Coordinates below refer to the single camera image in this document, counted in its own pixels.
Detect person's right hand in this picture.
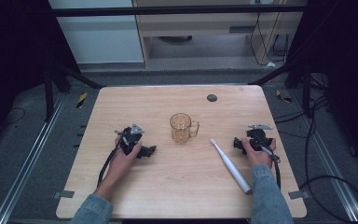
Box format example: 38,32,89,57
241,137,277,169

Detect white cabinet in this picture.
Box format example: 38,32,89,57
48,0,146,65

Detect black looped floor cable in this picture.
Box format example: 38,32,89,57
272,94,358,224

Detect white electric toothbrush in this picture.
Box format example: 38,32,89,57
210,138,253,195

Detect yellow black floor tape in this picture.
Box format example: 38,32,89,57
275,89,294,104
76,91,89,109

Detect amber glass mug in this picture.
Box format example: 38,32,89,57
169,112,200,145

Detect hand-held gripper cable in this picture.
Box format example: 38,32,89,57
96,130,129,189
247,133,282,191

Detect thin black floor cable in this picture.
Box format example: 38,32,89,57
0,106,27,128

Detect black horizontal frame bar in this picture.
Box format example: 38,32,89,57
49,4,308,18

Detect left hand-held gripper cable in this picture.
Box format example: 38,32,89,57
96,130,129,189

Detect dark curtain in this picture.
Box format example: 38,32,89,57
0,0,82,153
285,0,358,174

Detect person's left hand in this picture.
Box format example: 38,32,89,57
106,137,144,180

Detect grey metal table bracket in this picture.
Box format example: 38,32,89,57
52,189,76,200
287,189,310,201

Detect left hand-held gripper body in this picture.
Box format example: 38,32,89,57
115,122,145,156

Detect right hand-held gripper cable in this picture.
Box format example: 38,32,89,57
247,133,282,191

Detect black hanging desk cables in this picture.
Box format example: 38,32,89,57
249,11,290,67

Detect metal floor rail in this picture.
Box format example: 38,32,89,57
291,89,358,224
0,92,67,224

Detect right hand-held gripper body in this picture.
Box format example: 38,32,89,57
245,123,276,152

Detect black tripod stand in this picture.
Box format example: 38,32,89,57
247,60,327,119
42,57,106,123

